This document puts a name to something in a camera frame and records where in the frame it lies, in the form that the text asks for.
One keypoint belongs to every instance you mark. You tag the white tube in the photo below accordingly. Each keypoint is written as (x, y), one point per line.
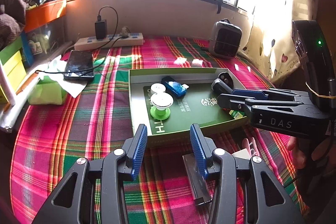
(8, 90)

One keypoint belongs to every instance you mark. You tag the black smartphone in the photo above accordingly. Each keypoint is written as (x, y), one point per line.
(79, 67)

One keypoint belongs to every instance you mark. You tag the black cylindrical case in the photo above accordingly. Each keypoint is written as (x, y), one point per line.
(197, 183)

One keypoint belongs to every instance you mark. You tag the white power strip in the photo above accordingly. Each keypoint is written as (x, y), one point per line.
(91, 43)

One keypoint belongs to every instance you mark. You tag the black round disc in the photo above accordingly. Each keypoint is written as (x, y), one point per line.
(223, 84)

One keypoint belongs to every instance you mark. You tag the white green spool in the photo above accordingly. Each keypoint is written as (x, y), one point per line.
(160, 105)

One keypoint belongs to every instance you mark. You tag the person's right hand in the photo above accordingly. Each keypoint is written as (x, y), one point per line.
(299, 158)

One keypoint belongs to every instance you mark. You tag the white usb charger block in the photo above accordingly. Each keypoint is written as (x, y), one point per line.
(243, 154)

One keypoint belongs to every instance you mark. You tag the brown checked cloth bag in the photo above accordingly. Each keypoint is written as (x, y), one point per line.
(13, 21)

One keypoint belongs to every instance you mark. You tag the small white round jar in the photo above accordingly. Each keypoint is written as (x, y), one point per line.
(157, 88)

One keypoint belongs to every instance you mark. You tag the orange planter tray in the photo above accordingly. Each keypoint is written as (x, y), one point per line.
(44, 14)

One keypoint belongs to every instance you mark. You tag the blue usb stick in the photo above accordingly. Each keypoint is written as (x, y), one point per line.
(174, 87)

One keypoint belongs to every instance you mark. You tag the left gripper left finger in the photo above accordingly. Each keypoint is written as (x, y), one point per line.
(73, 199)

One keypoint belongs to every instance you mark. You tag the yellow green boxes stack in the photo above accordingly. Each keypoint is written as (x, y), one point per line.
(15, 58)

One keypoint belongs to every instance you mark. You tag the heart pattern curtain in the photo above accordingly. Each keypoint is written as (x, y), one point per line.
(270, 48)

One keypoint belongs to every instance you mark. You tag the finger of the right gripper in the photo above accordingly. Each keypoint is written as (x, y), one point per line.
(245, 104)
(265, 94)

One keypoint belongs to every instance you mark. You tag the pink cable clip right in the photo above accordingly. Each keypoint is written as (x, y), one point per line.
(250, 145)

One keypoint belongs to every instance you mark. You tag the green tissue pack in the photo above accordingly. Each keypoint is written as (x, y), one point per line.
(52, 89)

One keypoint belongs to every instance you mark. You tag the plaid tablecloth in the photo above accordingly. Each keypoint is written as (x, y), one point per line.
(51, 138)

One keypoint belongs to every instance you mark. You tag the green shallow cardboard box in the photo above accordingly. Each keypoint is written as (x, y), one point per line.
(199, 104)

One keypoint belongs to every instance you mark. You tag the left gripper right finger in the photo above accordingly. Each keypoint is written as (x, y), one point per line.
(265, 199)

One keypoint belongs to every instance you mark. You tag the black charger adapter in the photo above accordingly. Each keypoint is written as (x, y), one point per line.
(100, 29)

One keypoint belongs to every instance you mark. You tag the small desktop fan heater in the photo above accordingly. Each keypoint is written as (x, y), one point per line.
(225, 39)

